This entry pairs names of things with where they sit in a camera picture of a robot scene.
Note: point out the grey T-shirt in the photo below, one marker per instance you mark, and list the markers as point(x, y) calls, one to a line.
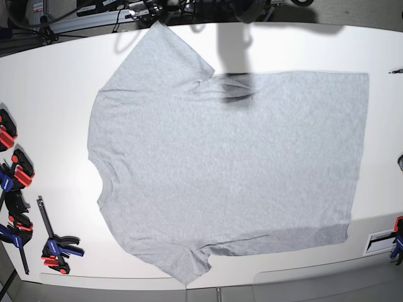
point(194, 164)

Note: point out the blue bar clamp on table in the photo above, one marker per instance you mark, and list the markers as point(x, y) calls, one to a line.
point(56, 248)

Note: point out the blue red clamp left edge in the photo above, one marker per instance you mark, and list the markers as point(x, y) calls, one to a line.
point(14, 179)

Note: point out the red black clamp upper left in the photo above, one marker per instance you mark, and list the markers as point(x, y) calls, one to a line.
point(8, 131)

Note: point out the blue clamp lower left edge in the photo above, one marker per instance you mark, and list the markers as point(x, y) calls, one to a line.
point(19, 230)

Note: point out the dark round object right edge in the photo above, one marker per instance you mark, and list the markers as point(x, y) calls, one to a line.
point(400, 162)

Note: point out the blue clamp right edge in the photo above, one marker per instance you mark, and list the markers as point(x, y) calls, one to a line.
point(397, 252)

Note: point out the aluminium frame rail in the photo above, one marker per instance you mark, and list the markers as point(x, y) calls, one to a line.
point(90, 21)

